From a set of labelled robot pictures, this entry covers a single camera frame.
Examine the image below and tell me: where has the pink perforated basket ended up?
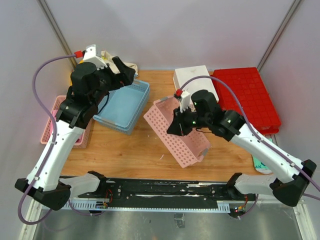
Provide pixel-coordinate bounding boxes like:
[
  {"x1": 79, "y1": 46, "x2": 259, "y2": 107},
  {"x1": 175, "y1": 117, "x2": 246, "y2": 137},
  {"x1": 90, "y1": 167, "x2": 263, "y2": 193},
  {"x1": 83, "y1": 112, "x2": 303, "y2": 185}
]
[{"x1": 143, "y1": 96, "x2": 211, "y2": 169}]

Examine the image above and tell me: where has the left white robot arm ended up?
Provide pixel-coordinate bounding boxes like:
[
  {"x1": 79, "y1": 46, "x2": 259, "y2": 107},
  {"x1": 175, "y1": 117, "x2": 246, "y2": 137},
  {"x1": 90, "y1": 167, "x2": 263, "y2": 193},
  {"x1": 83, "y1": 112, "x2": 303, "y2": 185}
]
[{"x1": 15, "y1": 56, "x2": 136, "y2": 211}]

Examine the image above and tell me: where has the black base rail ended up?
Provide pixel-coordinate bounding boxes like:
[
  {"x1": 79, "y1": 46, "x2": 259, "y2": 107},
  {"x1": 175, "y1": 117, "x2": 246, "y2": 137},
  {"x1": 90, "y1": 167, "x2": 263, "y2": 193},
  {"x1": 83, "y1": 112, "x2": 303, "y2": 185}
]
[{"x1": 78, "y1": 178, "x2": 256, "y2": 207}]

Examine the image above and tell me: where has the white perforated basket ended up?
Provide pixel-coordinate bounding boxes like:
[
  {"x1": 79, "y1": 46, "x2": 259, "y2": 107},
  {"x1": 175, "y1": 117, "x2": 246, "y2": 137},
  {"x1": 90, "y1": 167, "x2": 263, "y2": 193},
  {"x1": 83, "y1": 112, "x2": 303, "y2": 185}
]
[{"x1": 172, "y1": 65, "x2": 219, "y2": 102}]

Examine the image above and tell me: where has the purple cable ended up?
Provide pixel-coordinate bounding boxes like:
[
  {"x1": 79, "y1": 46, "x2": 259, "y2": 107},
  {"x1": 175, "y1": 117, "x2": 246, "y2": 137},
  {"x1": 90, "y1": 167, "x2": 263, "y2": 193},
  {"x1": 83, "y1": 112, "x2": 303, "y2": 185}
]
[
  {"x1": 178, "y1": 75, "x2": 320, "y2": 201},
  {"x1": 17, "y1": 53, "x2": 77, "y2": 226}
]

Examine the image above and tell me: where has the grey slotted cable duct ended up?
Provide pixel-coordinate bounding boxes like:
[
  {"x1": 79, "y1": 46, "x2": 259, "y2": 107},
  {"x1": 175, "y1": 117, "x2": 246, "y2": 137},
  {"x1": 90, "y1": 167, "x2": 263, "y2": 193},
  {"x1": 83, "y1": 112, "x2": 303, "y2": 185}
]
[{"x1": 62, "y1": 198, "x2": 231, "y2": 214}]

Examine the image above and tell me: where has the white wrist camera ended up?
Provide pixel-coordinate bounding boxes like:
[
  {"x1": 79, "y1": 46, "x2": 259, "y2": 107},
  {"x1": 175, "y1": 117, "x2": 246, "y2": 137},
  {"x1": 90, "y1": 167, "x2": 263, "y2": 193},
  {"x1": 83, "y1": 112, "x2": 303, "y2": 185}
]
[
  {"x1": 174, "y1": 88, "x2": 191, "y2": 113},
  {"x1": 74, "y1": 44, "x2": 107, "y2": 70}
]

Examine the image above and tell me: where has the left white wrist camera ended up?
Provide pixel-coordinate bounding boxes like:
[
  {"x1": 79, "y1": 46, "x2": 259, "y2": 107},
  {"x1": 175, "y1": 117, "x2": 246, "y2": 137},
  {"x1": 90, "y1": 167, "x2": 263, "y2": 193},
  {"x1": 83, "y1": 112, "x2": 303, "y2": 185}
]
[{"x1": 74, "y1": 44, "x2": 107, "y2": 70}]

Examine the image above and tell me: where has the small pink side basket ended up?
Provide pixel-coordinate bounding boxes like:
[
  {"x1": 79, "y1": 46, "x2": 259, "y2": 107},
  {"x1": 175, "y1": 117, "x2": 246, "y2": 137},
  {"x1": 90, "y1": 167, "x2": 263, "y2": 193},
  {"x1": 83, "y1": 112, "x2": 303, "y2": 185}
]
[{"x1": 40, "y1": 95, "x2": 93, "y2": 149}]

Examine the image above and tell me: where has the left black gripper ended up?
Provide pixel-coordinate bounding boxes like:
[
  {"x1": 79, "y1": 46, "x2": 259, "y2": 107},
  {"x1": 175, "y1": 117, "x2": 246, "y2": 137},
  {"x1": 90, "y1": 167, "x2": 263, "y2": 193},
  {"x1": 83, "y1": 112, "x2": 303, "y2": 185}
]
[{"x1": 90, "y1": 55, "x2": 135, "y2": 106}]

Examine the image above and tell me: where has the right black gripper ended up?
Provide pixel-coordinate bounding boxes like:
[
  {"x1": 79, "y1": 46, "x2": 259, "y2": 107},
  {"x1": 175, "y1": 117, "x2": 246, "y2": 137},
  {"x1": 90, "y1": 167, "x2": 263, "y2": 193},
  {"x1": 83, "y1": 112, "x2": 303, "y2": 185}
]
[{"x1": 166, "y1": 104, "x2": 211, "y2": 137}]

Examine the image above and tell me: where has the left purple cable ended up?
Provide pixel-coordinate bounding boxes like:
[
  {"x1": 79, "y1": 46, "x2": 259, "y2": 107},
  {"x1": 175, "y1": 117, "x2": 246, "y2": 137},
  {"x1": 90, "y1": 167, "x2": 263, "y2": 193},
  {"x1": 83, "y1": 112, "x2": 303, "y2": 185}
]
[{"x1": 17, "y1": 53, "x2": 77, "y2": 226}]

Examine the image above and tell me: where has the cream patterned cloth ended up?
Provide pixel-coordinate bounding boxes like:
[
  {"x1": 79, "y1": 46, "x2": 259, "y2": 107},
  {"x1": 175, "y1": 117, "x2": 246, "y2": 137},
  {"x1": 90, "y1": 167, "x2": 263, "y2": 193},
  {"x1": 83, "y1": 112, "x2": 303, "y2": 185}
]
[{"x1": 99, "y1": 50, "x2": 139, "y2": 78}]

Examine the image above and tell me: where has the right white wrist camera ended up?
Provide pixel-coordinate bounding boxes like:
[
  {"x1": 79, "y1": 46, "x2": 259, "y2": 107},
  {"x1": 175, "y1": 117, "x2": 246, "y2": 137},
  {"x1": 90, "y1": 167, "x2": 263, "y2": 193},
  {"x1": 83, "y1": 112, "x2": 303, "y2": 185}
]
[{"x1": 174, "y1": 88, "x2": 191, "y2": 113}]

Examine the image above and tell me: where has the large red plastic bin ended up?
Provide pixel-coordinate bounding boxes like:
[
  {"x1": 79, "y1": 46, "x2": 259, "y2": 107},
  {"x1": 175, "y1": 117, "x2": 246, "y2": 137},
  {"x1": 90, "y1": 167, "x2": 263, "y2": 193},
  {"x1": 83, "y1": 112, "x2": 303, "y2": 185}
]
[{"x1": 212, "y1": 67, "x2": 282, "y2": 135}]

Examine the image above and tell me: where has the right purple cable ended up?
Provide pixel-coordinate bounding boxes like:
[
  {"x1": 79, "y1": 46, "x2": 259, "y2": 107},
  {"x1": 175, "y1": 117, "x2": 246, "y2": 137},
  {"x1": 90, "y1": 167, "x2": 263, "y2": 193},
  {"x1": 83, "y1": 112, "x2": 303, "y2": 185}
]
[{"x1": 178, "y1": 75, "x2": 320, "y2": 201}]

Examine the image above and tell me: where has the pink towel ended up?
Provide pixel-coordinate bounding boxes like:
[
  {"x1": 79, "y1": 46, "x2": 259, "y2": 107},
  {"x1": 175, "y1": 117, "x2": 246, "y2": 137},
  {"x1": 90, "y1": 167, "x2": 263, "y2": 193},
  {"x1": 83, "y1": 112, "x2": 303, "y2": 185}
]
[{"x1": 49, "y1": 120, "x2": 85, "y2": 145}]

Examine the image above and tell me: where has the blue perforated basket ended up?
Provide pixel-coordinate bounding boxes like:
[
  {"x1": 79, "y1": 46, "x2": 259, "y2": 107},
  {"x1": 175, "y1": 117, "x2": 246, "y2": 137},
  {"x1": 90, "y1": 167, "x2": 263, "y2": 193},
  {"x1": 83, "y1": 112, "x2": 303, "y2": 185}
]
[
  {"x1": 93, "y1": 79, "x2": 150, "y2": 128},
  {"x1": 94, "y1": 118, "x2": 138, "y2": 135}
]

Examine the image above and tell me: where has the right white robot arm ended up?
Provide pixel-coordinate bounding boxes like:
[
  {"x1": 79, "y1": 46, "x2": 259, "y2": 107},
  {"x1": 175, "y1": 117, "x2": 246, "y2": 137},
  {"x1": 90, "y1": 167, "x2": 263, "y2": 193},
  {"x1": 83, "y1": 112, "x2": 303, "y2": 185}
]
[{"x1": 166, "y1": 89, "x2": 317, "y2": 207}]

